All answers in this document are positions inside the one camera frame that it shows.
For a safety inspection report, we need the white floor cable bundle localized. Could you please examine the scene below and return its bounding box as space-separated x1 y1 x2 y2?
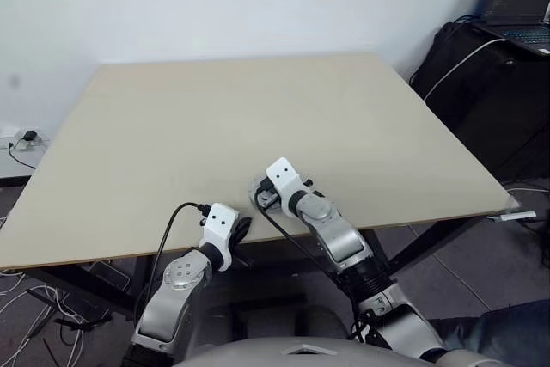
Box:
0 211 87 367

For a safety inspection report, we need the large black bag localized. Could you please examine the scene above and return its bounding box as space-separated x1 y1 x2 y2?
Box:
409 21 550 184

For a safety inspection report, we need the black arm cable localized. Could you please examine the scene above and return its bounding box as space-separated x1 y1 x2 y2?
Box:
254 184 345 282
132 201 211 321

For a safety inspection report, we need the black power strip cord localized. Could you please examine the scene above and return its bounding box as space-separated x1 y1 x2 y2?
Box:
5 141 39 171

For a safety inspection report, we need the white cable on bag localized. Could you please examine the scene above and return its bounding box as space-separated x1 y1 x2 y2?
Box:
423 38 509 102

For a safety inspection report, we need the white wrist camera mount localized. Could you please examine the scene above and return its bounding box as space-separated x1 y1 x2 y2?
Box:
200 202 240 272
265 156 311 217

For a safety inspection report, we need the dark rounded robot knee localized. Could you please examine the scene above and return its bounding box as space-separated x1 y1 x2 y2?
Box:
296 304 347 341
199 304 241 345

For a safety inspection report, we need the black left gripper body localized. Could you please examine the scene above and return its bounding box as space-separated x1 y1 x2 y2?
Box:
229 229 245 259

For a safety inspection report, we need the white bracket at table edge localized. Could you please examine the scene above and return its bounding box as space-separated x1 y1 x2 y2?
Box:
486 209 538 224

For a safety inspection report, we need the grey robot torso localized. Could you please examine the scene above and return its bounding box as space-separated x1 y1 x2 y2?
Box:
174 336 431 367

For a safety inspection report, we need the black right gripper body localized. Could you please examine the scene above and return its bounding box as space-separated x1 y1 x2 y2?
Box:
259 193 283 214

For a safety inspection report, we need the black stand on floor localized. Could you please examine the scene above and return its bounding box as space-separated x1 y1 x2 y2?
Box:
25 285 113 330

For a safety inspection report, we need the black box under table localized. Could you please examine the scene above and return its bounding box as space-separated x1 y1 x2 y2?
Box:
90 260 131 291

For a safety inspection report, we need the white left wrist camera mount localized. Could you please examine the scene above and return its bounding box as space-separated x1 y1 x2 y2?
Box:
200 202 240 272

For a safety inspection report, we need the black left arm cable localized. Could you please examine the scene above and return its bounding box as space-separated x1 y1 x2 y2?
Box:
132 201 211 321

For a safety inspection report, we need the blue jeans leg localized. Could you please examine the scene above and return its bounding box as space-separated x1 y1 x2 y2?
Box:
429 297 550 363

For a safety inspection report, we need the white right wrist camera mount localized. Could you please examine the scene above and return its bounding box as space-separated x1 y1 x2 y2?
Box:
265 156 311 217

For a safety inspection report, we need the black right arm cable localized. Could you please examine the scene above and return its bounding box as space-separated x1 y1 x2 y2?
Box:
254 184 345 282

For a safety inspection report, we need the white wall power strip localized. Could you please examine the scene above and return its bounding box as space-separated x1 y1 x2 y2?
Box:
7 127 49 152

